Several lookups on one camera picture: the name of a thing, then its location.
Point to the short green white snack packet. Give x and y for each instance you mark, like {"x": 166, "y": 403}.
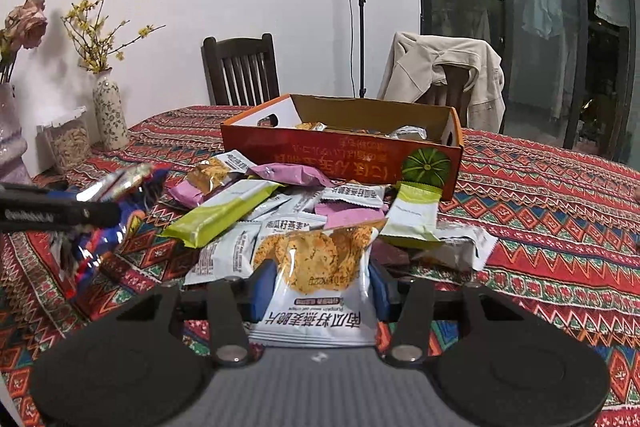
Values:
{"x": 410, "y": 217}

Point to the orange cookie white packet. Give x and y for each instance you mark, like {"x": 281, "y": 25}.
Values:
{"x": 210, "y": 177}

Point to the dark wooden chair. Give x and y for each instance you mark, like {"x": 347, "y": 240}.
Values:
{"x": 240, "y": 72}

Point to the clear container of seeds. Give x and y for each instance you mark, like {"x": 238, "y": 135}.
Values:
{"x": 67, "y": 147}

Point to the pile of white snack packets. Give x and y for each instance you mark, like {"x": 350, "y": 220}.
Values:
{"x": 220, "y": 252}

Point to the pink snack packet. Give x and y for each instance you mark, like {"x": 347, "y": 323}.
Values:
{"x": 340, "y": 213}
{"x": 295, "y": 174}
{"x": 185, "y": 195}

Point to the long green snack packet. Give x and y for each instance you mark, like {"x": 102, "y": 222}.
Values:
{"x": 215, "y": 217}

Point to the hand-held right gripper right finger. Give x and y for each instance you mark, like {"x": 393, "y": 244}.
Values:
{"x": 380, "y": 299}

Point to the blue snack packet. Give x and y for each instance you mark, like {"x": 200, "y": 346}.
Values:
{"x": 127, "y": 229}

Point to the black light stand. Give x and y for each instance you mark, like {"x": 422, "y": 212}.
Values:
{"x": 360, "y": 7}

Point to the white packet with round crisps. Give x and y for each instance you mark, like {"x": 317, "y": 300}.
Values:
{"x": 310, "y": 267}

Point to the pale purple vase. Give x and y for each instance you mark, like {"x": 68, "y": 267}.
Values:
{"x": 10, "y": 142}

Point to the wooden chair under jacket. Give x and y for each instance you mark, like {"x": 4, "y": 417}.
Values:
{"x": 452, "y": 99}

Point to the dark brown snack packet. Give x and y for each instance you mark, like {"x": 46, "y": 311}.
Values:
{"x": 390, "y": 254}

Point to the pink roses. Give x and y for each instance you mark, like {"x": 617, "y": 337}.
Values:
{"x": 30, "y": 22}

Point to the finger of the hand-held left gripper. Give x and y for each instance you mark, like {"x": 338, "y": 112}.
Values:
{"x": 85, "y": 213}
{"x": 25, "y": 191}

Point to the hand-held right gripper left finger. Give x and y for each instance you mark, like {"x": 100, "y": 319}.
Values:
{"x": 261, "y": 297}

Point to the orange cardboard box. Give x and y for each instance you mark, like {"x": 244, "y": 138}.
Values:
{"x": 340, "y": 157}

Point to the dark framed glass sliding door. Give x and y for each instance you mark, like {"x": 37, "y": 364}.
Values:
{"x": 570, "y": 72}

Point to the yellow flower branches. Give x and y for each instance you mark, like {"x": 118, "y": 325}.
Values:
{"x": 95, "y": 42}

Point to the floral ceramic vase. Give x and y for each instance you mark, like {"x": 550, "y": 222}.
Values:
{"x": 111, "y": 117}

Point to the silver orange snack packet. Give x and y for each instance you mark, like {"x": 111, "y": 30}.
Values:
{"x": 120, "y": 182}

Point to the beige jacket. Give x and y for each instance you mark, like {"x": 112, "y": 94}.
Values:
{"x": 425, "y": 62}

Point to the heap of mixed snack packets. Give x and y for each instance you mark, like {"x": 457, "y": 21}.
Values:
{"x": 407, "y": 133}

